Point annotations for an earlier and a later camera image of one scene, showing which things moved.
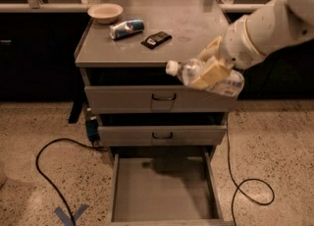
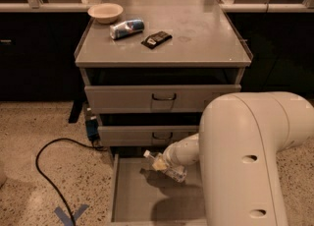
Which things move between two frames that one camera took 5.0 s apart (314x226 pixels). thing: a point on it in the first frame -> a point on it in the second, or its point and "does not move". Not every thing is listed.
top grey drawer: x=158 y=98 does not move
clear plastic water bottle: x=231 y=84 -> x=178 y=172
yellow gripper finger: x=211 y=74 -> x=159 y=164
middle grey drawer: x=162 y=136 does not move
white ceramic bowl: x=105 y=13 does not move
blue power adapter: x=92 y=128 does not move
